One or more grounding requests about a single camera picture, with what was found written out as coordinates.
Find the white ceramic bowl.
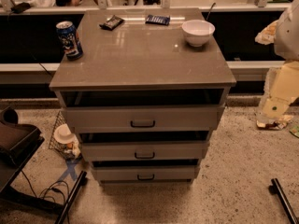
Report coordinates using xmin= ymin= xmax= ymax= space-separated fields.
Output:
xmin=181 ymin=20 xmax=215 ymax=47

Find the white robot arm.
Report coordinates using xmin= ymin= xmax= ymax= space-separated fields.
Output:
xmin=274 ymin=0 xmax=299 ymax=61

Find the blue pepsi can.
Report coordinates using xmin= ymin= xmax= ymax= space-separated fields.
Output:
xmin=56 ymin=21 xmax=83 ymax=61

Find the grey drawer cabinet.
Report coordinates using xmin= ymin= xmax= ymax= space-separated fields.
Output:
xmin=49 ymin=7 xmax=237 ymax=187

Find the top grey drawer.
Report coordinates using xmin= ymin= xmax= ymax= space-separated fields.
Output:
xmin=62 ymin=105 xmax=224 ymax=133

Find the grey drawer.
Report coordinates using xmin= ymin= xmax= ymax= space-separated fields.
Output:
xmin=80 ymin=141 xmax=209 ymax=161
xmin=62 ymin=105 xmax=224 ymax=133
xmin=91 ymin=165 xmax=200 ymax=182

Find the middle grey drawer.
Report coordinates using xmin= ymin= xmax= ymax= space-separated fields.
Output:
xmin=80 ymin=141 xmax=209 ymax=161

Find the bottom grey drawer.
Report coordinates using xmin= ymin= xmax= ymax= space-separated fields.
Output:
xmin=91 ymin=165 xmax=200 ymax=182

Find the blue snack packet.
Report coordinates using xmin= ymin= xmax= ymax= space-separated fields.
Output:
xmin=146 ymin=15 xmax=170 ymax=26

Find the dark snack bar wrapper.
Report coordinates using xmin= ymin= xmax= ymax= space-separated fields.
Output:
xmin=100 ymin=15 xmax=124 ymax=31

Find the black left base leg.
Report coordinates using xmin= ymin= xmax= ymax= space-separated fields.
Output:
xmin=55 ymin=171 xmax=87 ymax=224

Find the black base leg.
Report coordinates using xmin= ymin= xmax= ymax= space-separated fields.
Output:
xmin=55 ymin=171 xmax=87 ymax=224
xmin=268 ymin=178 xmax=299 ymax=224

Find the blue tape cross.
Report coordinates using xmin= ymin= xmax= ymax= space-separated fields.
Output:
xmin=58 ymin=159 xmax=79 ymax=181

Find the black right base leg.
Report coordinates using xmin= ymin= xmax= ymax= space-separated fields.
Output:
xmin=268 ymin=178 xmax=299 ymax=224

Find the black device on ledge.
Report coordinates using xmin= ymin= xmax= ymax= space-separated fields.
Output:
xmin=11 ymin=2 xmax=31 ymax=14

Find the wire mesh waste basket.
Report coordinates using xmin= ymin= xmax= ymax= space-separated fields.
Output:
xmin=49 ymin=112 xmax=80 ymax=160

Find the black floor cable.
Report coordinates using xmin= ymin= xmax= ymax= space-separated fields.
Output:
xmin=18 ymin=168 xmax=71 ymax=224

